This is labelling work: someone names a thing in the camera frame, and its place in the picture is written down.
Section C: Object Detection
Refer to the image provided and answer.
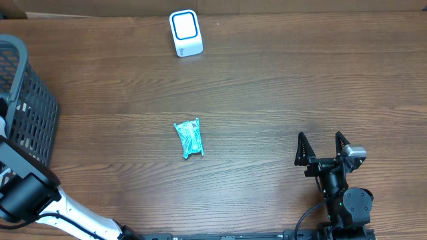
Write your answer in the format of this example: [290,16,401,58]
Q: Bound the grey plastic mesh basket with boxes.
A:
[1,34,60,166]

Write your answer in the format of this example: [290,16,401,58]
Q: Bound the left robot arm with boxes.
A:
[1,99,141,240]

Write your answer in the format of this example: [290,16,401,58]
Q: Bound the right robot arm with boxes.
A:
[294,131,376,239]

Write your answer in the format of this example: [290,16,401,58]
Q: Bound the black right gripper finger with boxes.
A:
[335,131,350,156]
[294,132,316,166]

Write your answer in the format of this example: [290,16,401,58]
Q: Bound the brown cardboard backdrop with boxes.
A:
[1,0,426,19]

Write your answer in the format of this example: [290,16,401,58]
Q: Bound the teal crinkled snack packet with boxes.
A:
[173,118,204,159]

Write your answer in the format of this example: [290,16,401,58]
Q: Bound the white barcode scanner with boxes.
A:
[169,9,203,57]

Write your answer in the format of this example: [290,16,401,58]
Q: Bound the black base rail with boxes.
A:
[140,229,377,240]

